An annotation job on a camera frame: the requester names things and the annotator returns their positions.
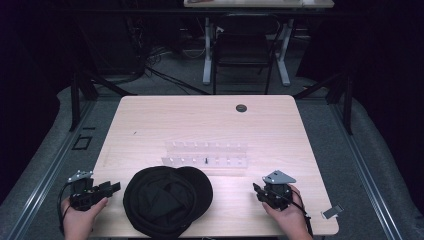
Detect white-legged desk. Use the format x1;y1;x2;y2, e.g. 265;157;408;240
182;0;336;88

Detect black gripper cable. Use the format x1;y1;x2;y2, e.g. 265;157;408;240
56;182;73;236
289;189;315;239

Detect black hat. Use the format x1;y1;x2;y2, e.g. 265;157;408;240
122;165;214;240

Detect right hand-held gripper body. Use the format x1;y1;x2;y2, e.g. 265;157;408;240
261;169;297;212

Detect person's left hand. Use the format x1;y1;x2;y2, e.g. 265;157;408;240
61;196;110;240

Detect clear acrylic rack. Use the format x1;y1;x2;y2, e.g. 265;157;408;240
161;140;250;170

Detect person's right hand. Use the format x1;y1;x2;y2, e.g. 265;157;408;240
261;183;311;240

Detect black floor cables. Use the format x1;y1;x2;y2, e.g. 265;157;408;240
126;43;212;97

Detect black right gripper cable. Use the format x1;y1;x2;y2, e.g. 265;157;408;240
289;189;315;239

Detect black chair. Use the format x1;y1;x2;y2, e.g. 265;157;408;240
211;13;285;96

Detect black metal frame stand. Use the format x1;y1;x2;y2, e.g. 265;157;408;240
68;68;138;133
293;69;355;136

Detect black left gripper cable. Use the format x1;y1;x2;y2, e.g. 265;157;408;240
56;182;73;236

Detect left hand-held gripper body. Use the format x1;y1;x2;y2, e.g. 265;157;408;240
67;169;108;212

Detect grey metal clip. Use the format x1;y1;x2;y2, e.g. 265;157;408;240
321;203;345;220

